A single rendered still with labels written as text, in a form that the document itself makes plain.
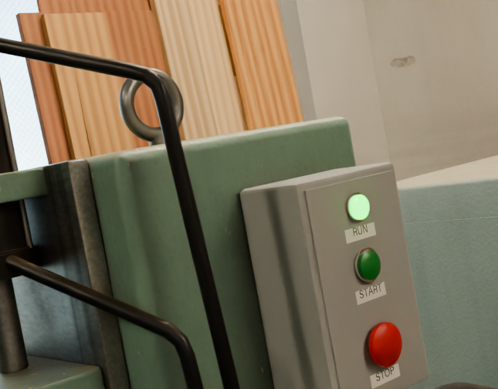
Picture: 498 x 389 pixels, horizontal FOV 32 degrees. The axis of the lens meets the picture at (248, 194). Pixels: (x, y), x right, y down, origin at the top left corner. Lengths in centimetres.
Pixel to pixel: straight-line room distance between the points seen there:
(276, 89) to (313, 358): 201
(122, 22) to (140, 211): 175
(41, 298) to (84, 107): 150
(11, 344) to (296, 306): 20
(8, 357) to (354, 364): 23
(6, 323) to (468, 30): 244
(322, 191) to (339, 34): 246
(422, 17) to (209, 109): 95
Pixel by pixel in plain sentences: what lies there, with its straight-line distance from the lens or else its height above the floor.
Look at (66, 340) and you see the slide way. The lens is 62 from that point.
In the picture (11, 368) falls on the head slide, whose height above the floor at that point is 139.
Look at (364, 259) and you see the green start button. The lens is 58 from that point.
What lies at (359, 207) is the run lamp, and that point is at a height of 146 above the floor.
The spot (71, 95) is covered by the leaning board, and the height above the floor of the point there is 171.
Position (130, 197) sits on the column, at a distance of 54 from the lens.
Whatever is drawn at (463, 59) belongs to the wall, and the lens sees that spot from 292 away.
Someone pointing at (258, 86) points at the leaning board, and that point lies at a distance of 250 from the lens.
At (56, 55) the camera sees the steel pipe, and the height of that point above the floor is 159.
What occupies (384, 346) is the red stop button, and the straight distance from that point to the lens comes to 59.
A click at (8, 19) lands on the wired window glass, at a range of 230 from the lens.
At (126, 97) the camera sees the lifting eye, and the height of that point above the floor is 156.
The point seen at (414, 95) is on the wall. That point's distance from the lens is 304.
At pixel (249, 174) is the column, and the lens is 60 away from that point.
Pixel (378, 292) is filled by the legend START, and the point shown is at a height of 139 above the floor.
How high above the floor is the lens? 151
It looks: 3 degrees down
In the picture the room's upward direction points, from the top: 10 degrees counter-clockwise
